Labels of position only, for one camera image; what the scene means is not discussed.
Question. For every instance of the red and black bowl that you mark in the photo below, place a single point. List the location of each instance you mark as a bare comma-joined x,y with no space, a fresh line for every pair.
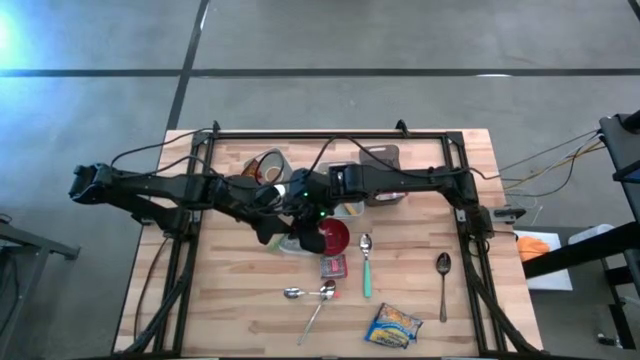
337,237

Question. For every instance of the black metal stand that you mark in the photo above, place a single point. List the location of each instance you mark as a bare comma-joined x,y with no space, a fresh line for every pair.
50,246

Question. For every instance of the yellow and blue snack packet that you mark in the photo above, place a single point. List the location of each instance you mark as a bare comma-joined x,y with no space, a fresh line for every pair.
395,325

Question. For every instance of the long silver spoon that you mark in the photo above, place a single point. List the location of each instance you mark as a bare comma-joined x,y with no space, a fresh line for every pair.
315,317

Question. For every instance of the red snack packet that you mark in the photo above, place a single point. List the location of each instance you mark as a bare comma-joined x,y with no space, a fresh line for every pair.
390,197

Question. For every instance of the dark grey plastic bin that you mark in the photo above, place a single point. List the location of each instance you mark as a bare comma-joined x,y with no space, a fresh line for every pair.
380,155

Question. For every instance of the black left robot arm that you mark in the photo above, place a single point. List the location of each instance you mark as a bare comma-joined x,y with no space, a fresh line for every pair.
150,187

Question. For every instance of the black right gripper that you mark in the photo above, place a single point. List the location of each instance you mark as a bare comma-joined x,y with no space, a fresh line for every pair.
310,195

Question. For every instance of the small black clamp device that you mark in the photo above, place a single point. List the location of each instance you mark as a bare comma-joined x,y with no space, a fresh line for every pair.
507,214

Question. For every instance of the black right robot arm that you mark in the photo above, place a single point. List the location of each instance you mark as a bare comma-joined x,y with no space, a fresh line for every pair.
400,180

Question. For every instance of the orange cloth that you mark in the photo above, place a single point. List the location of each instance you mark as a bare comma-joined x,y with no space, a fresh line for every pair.
532,248

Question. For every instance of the small black floor device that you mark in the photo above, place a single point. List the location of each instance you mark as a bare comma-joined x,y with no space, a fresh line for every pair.
610,341

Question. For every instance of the white-lidded spice shaker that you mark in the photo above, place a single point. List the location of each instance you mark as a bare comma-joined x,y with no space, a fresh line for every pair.
280,189

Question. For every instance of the black aluminium rig frame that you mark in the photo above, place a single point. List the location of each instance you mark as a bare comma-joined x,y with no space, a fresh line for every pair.
275,135

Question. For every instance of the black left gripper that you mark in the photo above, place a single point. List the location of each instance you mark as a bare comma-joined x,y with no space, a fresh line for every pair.
260,205

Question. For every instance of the white plastic container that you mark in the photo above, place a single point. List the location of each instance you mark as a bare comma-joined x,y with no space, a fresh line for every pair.
590,232

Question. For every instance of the light grey plastic bin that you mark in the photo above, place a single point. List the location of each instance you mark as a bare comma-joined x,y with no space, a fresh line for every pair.
356,210
286,167

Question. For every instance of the white sheet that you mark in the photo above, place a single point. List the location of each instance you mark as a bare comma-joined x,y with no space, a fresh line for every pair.
550,277

